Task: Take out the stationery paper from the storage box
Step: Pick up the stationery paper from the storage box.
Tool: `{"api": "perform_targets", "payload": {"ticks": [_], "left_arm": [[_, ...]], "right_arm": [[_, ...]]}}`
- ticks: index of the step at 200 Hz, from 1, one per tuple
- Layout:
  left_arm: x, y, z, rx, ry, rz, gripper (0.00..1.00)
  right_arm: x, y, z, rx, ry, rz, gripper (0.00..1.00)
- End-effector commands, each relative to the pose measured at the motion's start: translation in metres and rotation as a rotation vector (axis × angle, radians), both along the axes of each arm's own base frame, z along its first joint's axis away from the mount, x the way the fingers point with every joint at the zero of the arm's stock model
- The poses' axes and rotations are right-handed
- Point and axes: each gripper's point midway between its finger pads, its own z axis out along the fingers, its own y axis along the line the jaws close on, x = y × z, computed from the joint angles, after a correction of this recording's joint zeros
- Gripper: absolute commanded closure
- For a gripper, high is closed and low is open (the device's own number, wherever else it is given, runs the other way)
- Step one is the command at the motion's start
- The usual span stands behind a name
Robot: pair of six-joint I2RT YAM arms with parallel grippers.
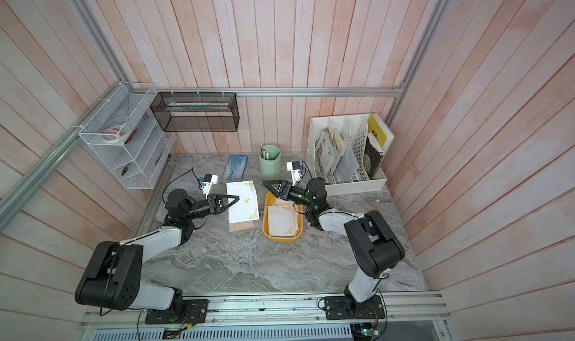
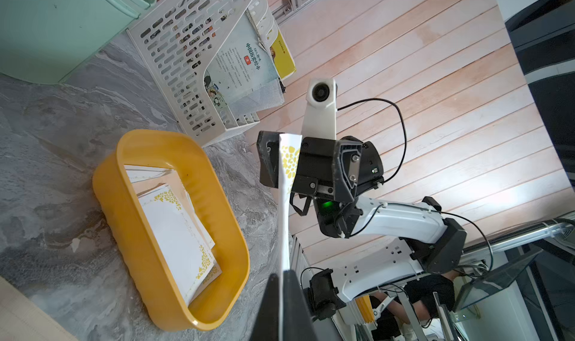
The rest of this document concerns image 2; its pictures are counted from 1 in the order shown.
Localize yellow plastic storage box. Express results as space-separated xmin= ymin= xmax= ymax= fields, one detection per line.
xmin=92 ymin=129 xmax=250 ymax=331

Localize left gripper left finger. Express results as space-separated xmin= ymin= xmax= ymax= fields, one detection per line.
xmin=249 ymin=274 xmax=280 ymax=341

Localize yellow book in organizer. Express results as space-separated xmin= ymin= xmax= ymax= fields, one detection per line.
xmin=270 ymin=31 xmax=296 ymax=81

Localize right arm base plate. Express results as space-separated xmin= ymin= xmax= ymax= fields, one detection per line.
xmin=303 ymin=269 xmax=347 ymax=322

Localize green pen holder cup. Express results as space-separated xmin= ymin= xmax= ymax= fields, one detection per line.
xmin=1 ymin=0 xmax=157 ymax=84

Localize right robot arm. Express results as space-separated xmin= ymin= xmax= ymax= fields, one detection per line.
xmin=256 ymin=131 xmax=470 ymax=319

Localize illustrated magazine in organizer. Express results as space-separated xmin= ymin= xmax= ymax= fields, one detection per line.
xmin=204 ymin=15 xmax=285 ymax=119

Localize stack of stationery paper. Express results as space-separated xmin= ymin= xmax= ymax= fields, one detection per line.
xmin=124 ymin=165 xmax=222 ymax=305

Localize white plastic file organizer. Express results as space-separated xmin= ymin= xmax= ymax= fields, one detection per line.
xmin=128 ymin=0 xmax=279 ymax=146

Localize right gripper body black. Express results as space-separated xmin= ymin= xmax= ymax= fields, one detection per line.
xmin=292 ymin=136 xmax=383 ymax=203

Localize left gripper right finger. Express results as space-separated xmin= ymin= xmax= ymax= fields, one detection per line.
xmin=282 ymin=270 xmax=317 ymax=341

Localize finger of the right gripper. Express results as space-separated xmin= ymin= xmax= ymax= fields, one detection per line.
xmin=256 ymin=131 xmax=280 ymax=188

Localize white paper yellow pattern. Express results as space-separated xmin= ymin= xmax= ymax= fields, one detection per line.
xmin=278 ymin=133 xmax=302 ymax=340

